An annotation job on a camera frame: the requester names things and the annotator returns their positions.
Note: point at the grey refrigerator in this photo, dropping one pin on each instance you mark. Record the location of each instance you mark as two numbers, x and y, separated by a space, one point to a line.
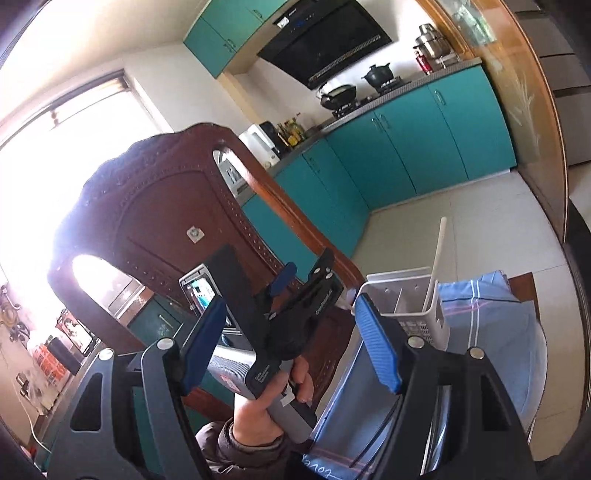
563 69

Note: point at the teal base cabinets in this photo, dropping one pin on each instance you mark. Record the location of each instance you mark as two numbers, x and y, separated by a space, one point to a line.
415 138

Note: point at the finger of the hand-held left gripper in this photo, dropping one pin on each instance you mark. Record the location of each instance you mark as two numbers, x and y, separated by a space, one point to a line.
318 300
282 278

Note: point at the black wok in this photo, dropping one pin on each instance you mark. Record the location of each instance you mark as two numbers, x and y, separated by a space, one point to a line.
337 94

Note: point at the teal wall cabinets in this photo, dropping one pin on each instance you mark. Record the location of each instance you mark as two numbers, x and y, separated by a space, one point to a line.
217 37

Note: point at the white kitchen appliance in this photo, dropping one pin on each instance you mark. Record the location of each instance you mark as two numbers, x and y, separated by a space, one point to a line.
254 143

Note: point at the bright window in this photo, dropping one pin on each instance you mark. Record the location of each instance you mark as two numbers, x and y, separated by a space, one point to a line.
69 138

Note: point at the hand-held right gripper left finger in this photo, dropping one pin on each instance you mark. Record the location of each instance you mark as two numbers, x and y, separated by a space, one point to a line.
203 344

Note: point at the person's left hand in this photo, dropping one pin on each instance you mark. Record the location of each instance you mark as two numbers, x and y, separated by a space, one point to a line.
258 422

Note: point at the stainless steel pot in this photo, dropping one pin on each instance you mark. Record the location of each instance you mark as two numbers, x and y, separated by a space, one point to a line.
431 44

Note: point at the cluster of condiment bottles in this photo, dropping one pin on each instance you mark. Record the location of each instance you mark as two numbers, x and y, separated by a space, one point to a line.
292 131

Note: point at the wood-framed glass sliding door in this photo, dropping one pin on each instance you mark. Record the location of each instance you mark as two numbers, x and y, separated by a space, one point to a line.
521 92

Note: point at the person's left forearm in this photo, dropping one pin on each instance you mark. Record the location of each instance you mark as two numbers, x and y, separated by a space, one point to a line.
217 450

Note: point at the red canister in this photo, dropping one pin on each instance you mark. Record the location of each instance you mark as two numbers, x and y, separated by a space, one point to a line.
424 63

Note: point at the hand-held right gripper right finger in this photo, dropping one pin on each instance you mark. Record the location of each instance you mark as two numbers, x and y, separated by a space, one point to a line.
376 344

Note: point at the wooden chair back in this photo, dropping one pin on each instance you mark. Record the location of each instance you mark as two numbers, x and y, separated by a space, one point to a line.
161 207

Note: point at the small picture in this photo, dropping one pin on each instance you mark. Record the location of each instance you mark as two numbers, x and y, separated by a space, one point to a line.
75 333

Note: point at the white plastic utensil basket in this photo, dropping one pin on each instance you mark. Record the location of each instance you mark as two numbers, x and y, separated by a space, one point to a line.
415 288

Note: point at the black lidded pot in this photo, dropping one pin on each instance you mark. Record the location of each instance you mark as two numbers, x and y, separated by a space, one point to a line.
377 76

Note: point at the black gas stove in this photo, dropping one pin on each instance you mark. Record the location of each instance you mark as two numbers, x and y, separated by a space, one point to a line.
364 99

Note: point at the black kitchen appliance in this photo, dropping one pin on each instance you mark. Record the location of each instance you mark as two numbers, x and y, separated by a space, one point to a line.
271 134

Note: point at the black range hood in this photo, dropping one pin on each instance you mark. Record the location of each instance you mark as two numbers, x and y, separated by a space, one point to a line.
318 50

